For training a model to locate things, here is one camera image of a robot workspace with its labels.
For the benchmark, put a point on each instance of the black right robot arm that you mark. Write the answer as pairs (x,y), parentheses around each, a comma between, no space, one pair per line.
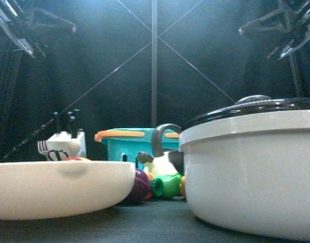
(295,76)

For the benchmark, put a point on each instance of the black pot lid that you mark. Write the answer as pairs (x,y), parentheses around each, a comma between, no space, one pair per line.
(253,109)

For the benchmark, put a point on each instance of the white toy knife block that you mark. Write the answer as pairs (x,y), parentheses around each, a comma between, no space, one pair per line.
(70,145)

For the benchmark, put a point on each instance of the grey toy fork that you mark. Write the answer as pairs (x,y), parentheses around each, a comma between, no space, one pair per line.
(42,148)

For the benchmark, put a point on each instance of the black toy scissors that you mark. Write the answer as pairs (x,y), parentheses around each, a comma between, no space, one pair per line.
(57,155)

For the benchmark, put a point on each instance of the red and yellow toy fruit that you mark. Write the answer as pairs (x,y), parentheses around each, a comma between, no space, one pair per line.
(76,158)

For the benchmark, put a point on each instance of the large white pot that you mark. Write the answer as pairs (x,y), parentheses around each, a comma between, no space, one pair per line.
(253,177)

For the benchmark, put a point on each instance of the white shallow bowl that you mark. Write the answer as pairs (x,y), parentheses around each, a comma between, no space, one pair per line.
(56,190)

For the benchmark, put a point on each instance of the orange toy food piece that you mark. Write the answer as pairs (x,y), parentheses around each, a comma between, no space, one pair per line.
(149,177)

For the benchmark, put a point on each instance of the yellow-orange toy food piece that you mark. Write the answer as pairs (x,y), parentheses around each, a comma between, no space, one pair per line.
(182,186)

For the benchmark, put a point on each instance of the purple toy eggplant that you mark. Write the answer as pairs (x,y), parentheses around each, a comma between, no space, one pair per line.
(138,186)

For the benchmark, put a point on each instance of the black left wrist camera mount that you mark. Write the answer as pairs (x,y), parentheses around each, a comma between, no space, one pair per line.
(46,21)

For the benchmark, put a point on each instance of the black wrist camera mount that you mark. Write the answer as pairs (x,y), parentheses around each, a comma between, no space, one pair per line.
(46,21)
(262,27)

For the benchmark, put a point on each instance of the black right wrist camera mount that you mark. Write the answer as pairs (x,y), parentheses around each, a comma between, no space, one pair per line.
(262,27)

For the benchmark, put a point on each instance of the grey vertical frame pole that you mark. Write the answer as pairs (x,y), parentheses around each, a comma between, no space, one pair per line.
(153,63)

